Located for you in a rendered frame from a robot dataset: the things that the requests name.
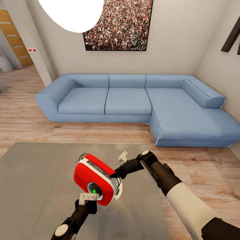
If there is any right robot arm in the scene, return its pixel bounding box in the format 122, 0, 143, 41
110, 150, 240, 240

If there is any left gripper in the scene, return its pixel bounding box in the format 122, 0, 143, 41
74, 199, 97, 222

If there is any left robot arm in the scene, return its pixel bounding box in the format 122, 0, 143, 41
51, 193, 99, 240

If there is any radio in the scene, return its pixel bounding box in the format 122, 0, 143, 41
74, 154, 120, 206

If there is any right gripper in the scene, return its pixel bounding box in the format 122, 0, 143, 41
110, 159, 137, 179

